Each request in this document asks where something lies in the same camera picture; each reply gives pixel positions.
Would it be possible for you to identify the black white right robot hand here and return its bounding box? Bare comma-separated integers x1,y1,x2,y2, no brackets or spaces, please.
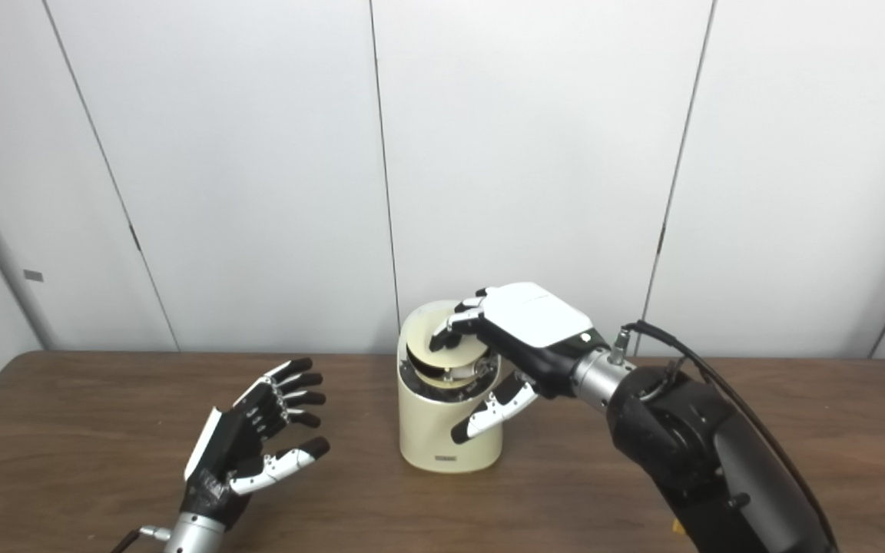
429,282,611,445

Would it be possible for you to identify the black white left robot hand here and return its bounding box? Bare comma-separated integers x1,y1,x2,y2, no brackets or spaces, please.
180,357,331,531

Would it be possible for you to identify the cream-colored lidded bin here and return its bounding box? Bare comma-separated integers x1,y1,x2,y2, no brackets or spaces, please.
397,301,505,474

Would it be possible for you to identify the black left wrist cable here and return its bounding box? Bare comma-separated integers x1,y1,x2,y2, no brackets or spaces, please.
111,525,174,553

